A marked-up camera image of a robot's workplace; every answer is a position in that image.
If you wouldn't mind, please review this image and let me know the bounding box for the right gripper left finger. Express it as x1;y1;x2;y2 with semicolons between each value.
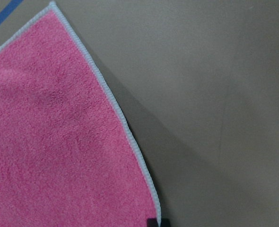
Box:
146;218;157;227

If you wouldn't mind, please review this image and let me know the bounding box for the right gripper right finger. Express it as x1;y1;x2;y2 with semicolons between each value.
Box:
160;218;171;227

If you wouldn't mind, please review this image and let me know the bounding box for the pink and grey towel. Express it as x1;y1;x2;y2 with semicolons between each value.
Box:
0;1;161;227

